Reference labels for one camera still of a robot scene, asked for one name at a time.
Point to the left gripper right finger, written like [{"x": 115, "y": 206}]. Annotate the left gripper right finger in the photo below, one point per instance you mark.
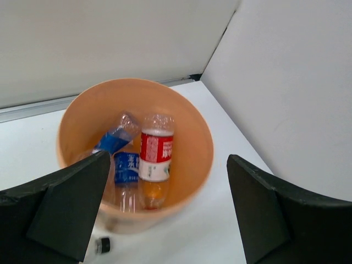
[{"x": 280, "y": 222}]

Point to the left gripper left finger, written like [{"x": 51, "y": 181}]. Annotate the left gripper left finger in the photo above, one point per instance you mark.
[{"x": 50, "y": 219}]

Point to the black label bottle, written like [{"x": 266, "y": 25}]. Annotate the black label bottle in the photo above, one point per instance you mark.
[{"x": 103, "y": 245}]

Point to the blue label white cap bottle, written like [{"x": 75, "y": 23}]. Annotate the blue label white cap bottle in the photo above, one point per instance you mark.
[{"x": 126, "y": 181}]

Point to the red label red cap bottle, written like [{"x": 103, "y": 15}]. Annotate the red label red cap bottle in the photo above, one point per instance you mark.
[{"x": 156, "y": 146}]

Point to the orange plastic bin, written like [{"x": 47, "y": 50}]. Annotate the orange plastic bin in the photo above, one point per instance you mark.
[{"x": 94, "y": 111}]

